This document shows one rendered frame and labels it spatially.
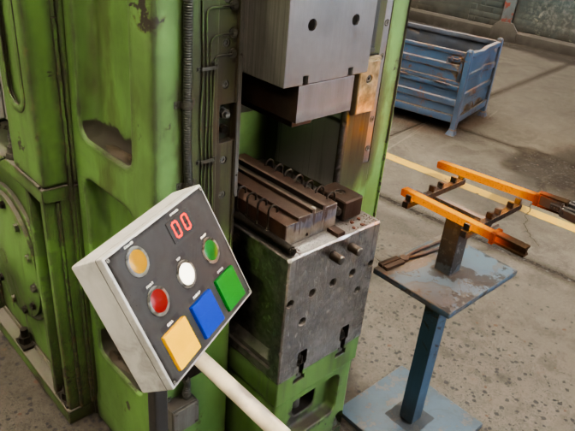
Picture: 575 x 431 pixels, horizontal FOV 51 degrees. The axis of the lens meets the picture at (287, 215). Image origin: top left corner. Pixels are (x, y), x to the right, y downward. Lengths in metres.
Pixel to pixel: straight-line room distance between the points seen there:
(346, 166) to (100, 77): 0.79
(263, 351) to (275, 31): 0.96
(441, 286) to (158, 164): 0.99
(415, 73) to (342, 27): 3.91
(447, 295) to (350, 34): 0.86
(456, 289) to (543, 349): 1.16
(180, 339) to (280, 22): 0.72
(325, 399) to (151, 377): 1.18
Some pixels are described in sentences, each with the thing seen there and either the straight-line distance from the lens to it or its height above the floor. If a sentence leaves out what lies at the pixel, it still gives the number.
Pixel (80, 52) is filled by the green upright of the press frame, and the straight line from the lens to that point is 1.72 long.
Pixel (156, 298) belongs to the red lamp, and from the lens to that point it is 1.15.
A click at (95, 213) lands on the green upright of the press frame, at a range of 1.90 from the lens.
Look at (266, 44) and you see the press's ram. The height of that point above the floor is 1.45.
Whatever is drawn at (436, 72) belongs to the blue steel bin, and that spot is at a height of 0.48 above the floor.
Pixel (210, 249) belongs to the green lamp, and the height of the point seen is 1.09.
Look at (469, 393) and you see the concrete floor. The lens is 2.71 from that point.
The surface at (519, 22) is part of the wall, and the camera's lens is 9.49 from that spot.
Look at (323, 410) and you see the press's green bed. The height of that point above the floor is 0.15.
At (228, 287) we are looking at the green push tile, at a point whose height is 1.01.
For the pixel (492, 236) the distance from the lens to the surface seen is 1.77.
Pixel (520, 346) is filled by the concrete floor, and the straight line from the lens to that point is 3.05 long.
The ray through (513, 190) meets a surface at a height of 1.01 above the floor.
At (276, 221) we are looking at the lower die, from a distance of 1.64.
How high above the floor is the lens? 1.79
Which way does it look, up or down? 29 degrees down
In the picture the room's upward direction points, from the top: 5 degrees clockwise
